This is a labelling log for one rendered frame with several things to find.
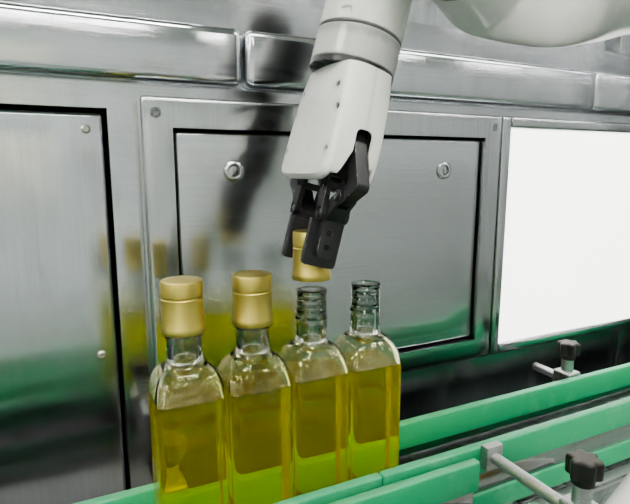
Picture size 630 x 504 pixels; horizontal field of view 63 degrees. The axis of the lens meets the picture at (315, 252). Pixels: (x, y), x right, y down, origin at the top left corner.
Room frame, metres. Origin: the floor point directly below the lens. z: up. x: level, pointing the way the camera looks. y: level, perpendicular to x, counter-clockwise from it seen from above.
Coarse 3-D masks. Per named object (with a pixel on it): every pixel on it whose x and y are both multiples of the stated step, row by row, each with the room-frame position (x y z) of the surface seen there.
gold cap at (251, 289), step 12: (240, 276) 0.41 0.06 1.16; (252, 276) 0.41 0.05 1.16; (264, 276) 0.42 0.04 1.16; (240, 288) 0.41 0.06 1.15; (252, 288) 0.41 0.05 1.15; (264, 288) 0.42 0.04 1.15; (240, 300) 0.41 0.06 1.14; (252, 300) 0.41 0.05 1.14; (264, 300) 0.42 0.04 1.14; (240, 312) 0.41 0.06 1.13; (252, 312) 0.41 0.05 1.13; (264, 312) 0.42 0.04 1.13; (240, 324) 0.41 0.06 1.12; (252, 324) 0.41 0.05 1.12; (264, 324) 0.41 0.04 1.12
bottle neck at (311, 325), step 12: (300, 288) 0.46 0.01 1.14; (312, 288) 0.46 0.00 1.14; (324, 288) 0.46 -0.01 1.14; (300, 300) 0.44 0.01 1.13; (312, 300) 0.44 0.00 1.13; (324, 300) 0.45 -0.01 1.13; (300, 312) 0.44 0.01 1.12; (312, 312) 0.44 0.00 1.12; (324, 312) 0.45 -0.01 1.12; (300, 324) 0.44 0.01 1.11; (312, 324) 0.44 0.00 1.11; (324, 324) 0.45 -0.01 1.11; (300, 336) 0.45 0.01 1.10; (312, 336) 0.44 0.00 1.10; (324, 336) 0.45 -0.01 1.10
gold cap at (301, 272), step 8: (296, 232) 0.45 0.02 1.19; (304, 232) 0.44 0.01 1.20; (296, 240) 0.44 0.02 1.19; (296, 248) 0.44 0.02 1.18; (296, 256) 0.44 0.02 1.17; (296, 264) 0.44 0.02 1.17; (304, 264) 0.44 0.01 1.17; (296, 272) 0.44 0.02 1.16; (304, 272) 0.44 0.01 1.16; (312, 272) 0.44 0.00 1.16; (320, 272) 0.44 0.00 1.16; (328, 272) 0.45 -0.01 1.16; (296, 280) 0.44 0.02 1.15; (304, 280) 0.44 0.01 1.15; (312, 280) 0.44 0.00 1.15; (320, 280) 0.44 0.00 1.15
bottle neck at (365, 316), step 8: (360, 280) 0.49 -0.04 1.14; (368, 280) 0.49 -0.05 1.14; (352, 288) 0.47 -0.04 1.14; (360, 288) 0.47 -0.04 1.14; (368, 288) 0.47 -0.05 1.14; (376, 288) 0.47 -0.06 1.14; (352, 296) 0.47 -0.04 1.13; (360, 296) 0.47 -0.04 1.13; (368, 296) 0.47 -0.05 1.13; (376, 296) 0.47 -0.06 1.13; (352, 304) 0.47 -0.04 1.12; (360, 304) 0.47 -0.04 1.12; (368, 304) 0.47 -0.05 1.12; (376, 304) 0.47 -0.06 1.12; (352, 312) 0.47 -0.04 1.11; (360, 312) 0.47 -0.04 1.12; (368, 312) 0.46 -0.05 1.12; (376, 312) 0.47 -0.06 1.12; (352, 320) 0.47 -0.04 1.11; (360, 320) 0.47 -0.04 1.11; (368, 320) 0.47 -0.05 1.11; (376, 320) 0.47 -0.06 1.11; (352, 328) 0.47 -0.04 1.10; (360, 328) 0.47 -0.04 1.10; (368, 328) 0.47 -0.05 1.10; (376, 328) 0.47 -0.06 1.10
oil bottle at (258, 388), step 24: (240, 360) 0.41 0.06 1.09; (264, 360) 0.41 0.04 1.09; (240, 384) 0.40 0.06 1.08; (264, 384) 0.40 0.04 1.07; (288, 384) 0.41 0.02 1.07; (240, 408) 0.39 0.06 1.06; (264, 408) 0.40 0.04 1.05; (288, 408) 0.41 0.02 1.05; (240, 432) 0.39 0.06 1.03; (264, 432) 0.40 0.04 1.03; (288, 432) 0.41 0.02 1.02; (240, 456) 0.39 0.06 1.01; (264, 456) 0.40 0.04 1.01; (288, 456) 0.41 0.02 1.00; (240, 480) 0.39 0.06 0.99; (264, 480) 0.40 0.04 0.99; (288, 480) 0.41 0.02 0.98
